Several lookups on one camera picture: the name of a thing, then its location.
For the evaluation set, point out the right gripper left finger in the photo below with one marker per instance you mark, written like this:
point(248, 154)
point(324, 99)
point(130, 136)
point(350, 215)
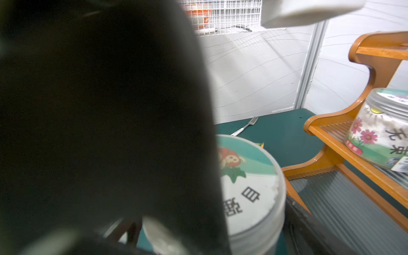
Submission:
point(129, 226)

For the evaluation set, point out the white handled fork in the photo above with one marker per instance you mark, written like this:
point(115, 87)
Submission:
point(250, 123)

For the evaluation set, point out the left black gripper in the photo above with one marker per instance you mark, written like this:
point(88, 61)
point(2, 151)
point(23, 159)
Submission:
point(105, 114)

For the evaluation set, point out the orange wooden tiered shelf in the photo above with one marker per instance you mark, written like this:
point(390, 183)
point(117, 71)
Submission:
point(363, 205)

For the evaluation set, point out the flower label seed jar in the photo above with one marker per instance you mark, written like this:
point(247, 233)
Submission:
point(379, 133)

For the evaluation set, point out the orange fruit label jar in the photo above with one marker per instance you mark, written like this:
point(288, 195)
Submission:
point(254, 194)

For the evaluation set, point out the orange patterned bowl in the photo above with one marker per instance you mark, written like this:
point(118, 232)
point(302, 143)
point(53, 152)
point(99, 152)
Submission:
point(199, 14)

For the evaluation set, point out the white wire basket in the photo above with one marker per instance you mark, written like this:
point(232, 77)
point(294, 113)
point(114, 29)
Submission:
point(231, 17)

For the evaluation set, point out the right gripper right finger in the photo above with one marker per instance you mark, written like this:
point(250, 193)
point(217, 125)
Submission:
point(309, 235)

